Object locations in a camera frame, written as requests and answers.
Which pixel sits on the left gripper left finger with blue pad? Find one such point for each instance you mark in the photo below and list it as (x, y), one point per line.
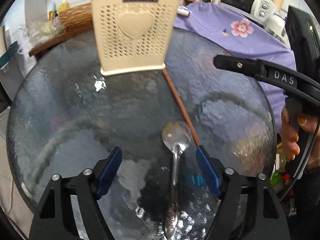
(54, 216)

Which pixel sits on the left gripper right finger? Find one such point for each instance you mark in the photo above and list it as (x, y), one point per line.
(249, 208)

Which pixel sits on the silver metal spoon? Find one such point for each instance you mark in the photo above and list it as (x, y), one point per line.
(177, 137)

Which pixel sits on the person's right hand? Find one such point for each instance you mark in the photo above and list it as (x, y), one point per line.
(289, 137)

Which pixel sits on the purple floral cloth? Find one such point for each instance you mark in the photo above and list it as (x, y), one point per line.
(235, 33)

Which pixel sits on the white microwave oven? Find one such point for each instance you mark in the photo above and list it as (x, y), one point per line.
(258, 10)

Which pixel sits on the brown chopstick near holder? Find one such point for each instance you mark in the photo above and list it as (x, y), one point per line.
(181, 107)

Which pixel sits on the cream plastic utensil holder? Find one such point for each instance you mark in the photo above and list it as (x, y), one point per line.
(132, 35)

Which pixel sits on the wooden side table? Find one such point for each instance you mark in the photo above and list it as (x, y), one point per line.
(70, 32)

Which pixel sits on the clear plastic bag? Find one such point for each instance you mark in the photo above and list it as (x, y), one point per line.
(40, 31)

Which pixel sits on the woven basket sink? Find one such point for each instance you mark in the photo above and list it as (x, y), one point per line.
(79, 16)

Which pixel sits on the yellow soap bottle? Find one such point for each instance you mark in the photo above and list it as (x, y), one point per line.
(63, 6)

